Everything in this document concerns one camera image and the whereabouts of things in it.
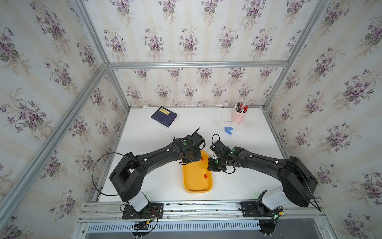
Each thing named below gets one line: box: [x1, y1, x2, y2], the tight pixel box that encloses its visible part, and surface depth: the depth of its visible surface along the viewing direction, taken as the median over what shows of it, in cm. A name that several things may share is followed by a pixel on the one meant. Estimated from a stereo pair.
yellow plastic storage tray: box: [182, 149, 214, 194], surface depth 84 cm
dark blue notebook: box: [150, 106, 179, 128], surface depth 116 cm
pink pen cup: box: [231, 108, 248, 124], surface depth 111 cm
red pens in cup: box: [234, 98, 249, 114], surface depth 109 cm
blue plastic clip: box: [224, 126, 234, 135], surface depth 107 cm
